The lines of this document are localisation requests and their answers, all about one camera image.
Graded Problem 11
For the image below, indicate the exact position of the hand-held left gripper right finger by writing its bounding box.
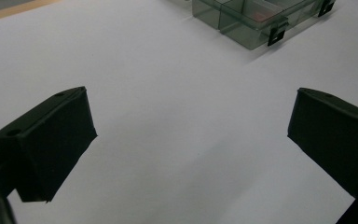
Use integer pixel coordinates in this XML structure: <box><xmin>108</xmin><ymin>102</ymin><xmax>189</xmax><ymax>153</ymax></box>
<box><xmin>286</xmin><ymin>87</ymin><xmax>358</xmax><ymax>201</ymax></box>

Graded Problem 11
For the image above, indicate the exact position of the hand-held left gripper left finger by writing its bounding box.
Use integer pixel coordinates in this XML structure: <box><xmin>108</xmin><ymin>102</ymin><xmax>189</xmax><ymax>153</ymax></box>
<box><xmin>0</xmin><ymin>86</ymin><xmax>99</xmax><ymax>203</ymax></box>

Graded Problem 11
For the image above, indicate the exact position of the clear grey plastic organizer box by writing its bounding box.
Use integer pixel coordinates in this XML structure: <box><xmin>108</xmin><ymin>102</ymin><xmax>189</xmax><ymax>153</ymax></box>
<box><xmin>191</xmin><ymin>0</ymin><xmax>337</xmax><ymax>51</ymax></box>

